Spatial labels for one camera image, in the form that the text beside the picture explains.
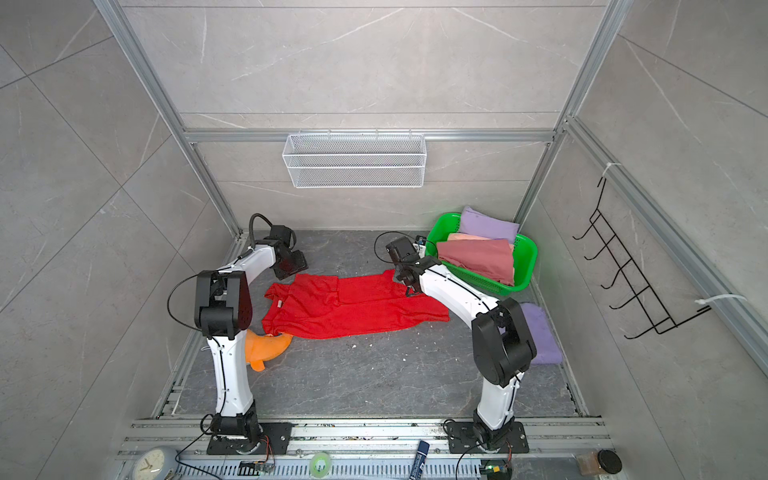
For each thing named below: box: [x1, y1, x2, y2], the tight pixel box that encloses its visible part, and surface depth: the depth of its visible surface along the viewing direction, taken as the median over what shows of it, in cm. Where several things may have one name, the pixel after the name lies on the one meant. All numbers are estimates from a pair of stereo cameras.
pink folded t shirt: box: [437, 233, 515, 286], surface depth 102 cm
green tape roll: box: [309, 452, 331, 478], surface depth 71 cm
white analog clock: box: [131, 446, 179, 480], surface depth 68 cm
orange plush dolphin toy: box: [245, 329, 293, 372], surface depth 86 cm
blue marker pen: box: [409, 440, 430, 480], surface depth 70 cm
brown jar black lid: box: [576, 449, 623, 476], surface depth 65 cm
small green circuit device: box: [480, 459, 512, 480], surface depth 72 cm
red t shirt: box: [262, 269, 450, 339], surface depth 98 cm
